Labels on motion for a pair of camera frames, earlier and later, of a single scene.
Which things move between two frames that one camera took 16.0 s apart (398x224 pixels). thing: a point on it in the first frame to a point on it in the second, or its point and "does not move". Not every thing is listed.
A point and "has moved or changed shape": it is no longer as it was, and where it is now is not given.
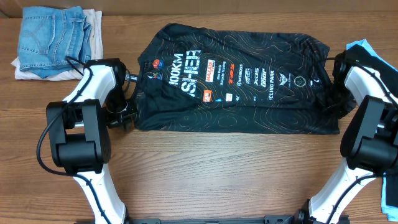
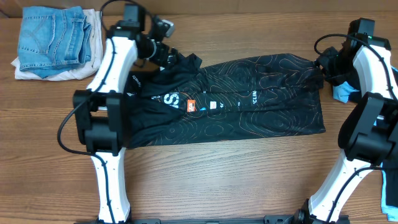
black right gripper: x=341 y=112 to x=335 y=79
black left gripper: x=127 y=119 to x=158 y=58
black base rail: x=267 y=219 does not move
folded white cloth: x=94 y=18 does not move
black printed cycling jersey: x=200 y=80 has moved or changed shape
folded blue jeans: x=52 y=40 does not move
